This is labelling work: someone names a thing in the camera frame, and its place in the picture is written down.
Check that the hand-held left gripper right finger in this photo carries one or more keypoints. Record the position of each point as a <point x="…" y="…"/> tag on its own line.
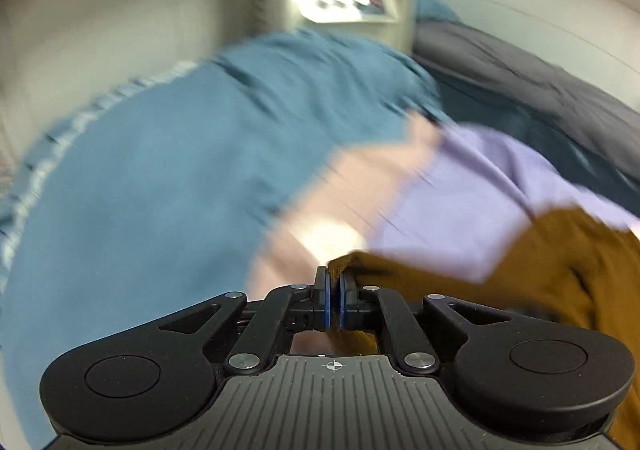
<point x="344" y="303"/>

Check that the dark teal quilt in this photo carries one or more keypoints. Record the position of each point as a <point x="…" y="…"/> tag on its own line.
<point x="555" y="150"/>

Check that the lavender and pink cloth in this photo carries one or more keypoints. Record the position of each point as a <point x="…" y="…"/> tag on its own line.
<point x="450" y="200"/>

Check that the dark grey blanket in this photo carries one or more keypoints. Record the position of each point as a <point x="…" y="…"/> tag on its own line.
<point x="525" y="75"/>

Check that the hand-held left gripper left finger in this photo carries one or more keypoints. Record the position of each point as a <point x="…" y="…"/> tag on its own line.
<point x="324" y="301"/>

